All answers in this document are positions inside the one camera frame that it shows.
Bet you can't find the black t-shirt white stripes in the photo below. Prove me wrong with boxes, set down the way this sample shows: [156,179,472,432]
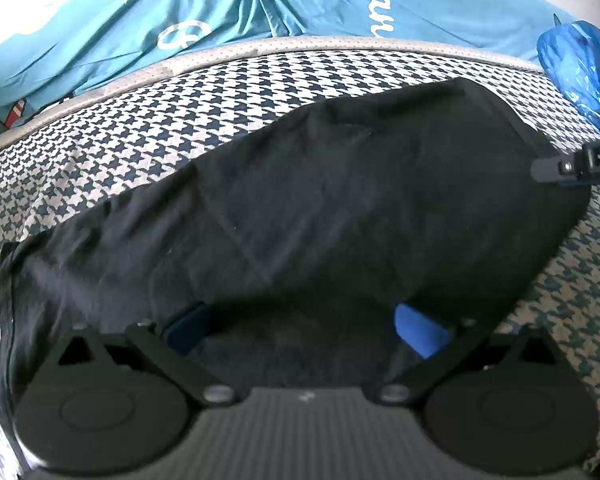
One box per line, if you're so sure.
[0,79,598,479]

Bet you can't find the blue plastic bag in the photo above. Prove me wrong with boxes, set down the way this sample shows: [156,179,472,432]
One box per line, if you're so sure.
[536,21,600,133]

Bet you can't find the houndstooth blue white blanket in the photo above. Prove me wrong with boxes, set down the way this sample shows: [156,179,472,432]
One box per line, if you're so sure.
[0,37,600,479]

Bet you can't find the blue cartoon print bedsheet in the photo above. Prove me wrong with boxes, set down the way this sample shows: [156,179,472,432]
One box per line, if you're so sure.
[0,0,570,134]

